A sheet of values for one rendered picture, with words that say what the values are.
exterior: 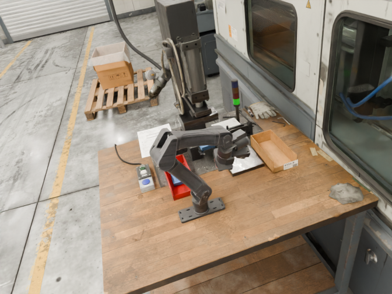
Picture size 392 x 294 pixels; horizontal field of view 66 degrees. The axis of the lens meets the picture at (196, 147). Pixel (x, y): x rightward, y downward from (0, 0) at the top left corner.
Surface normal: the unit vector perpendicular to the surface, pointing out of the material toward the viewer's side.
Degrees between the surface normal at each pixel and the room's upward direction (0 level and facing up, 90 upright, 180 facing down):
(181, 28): 90
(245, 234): 0
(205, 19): 90
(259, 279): 0
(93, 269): 0
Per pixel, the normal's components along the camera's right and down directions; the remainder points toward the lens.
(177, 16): 0.29, 0.52
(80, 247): -0.16, -0.80
